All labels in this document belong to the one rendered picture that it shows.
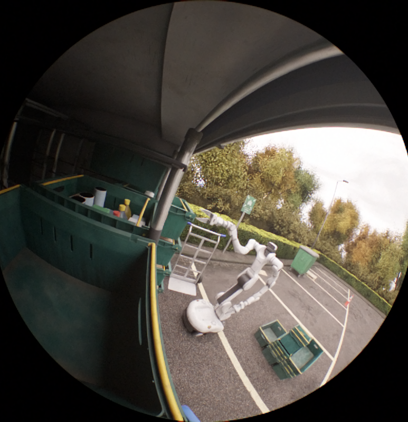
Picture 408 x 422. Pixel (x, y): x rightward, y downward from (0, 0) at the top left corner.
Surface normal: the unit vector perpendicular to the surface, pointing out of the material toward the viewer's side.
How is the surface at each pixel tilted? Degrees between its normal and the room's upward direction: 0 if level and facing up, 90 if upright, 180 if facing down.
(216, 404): 0
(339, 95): 90
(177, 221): 93
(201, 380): 0
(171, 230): 93
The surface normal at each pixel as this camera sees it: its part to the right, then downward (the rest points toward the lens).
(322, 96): -0.86, -0.31
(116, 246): 0.32, 0.27
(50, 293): 0.40, -0.90
